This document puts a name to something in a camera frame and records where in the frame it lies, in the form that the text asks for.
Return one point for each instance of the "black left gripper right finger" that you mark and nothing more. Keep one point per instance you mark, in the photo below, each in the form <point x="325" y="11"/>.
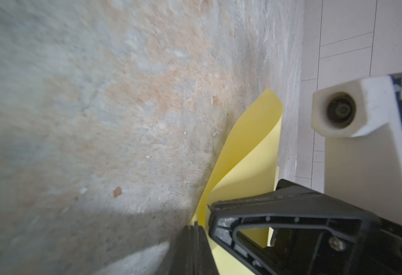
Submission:
<point x="204" y="261"/>

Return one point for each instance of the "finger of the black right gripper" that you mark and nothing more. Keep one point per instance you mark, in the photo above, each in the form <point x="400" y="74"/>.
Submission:
<point x="242" y="227"/>

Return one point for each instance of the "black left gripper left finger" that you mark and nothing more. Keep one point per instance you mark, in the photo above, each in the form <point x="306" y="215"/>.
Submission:
<point x="179" y="258"/>

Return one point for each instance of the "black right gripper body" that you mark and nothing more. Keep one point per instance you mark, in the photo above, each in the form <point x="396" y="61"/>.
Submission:
<point x="335" y="244"/>

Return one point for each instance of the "yellow square paper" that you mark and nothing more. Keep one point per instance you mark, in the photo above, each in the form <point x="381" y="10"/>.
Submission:
<point x="247" y="165"/>

